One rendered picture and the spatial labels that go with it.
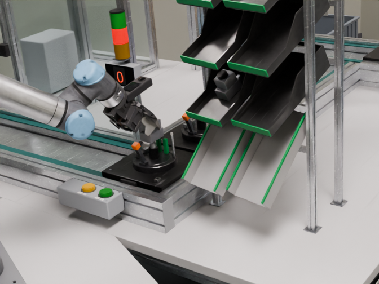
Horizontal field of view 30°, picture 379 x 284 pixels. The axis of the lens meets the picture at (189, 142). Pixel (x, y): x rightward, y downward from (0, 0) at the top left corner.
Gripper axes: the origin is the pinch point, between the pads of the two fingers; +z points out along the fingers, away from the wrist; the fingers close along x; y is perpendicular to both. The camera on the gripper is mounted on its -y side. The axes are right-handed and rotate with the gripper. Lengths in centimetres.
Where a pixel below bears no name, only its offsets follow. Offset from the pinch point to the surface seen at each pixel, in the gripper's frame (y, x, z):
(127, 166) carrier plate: 13.4, -6.7, 6.1
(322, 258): 22, 62, 13
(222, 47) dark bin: -17.0, 29.5, -22.2
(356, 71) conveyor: -75, 16, 87
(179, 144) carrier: -2.4, -1.6, 19.6
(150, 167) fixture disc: 12.1, 3.2, 4.6
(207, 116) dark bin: -1.0, 26.4, -11.4
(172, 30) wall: -160, -198, 214
